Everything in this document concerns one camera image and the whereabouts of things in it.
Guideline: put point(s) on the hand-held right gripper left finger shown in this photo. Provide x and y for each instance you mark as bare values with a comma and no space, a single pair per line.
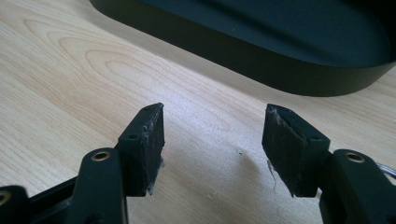
141,152

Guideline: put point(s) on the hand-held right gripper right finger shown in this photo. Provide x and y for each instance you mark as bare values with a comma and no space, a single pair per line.
292,152

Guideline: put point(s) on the black oval tray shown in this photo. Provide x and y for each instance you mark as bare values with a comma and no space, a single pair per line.
264,40

